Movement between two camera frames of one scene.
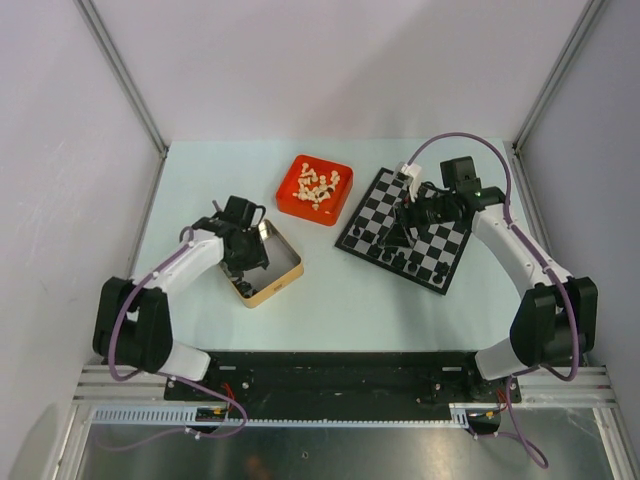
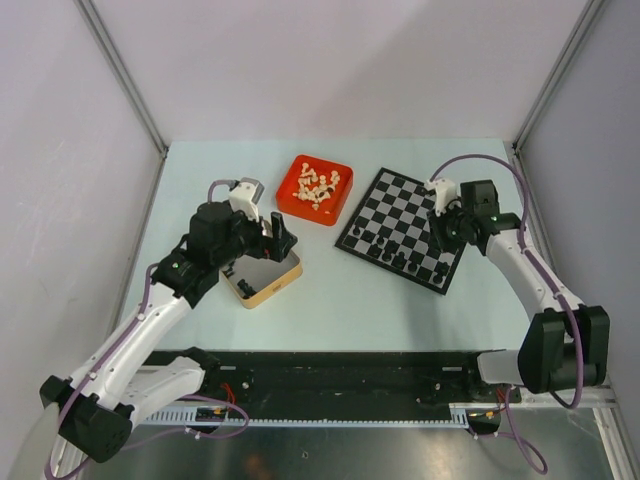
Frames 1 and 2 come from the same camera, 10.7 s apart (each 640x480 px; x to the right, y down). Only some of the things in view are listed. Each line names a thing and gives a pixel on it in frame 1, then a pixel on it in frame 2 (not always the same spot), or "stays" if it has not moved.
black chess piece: x=374 y=250 stays
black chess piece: x=399 y=260 stays
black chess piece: x=441 y=268 stays
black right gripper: x=398 y=235 → x=435 y=224
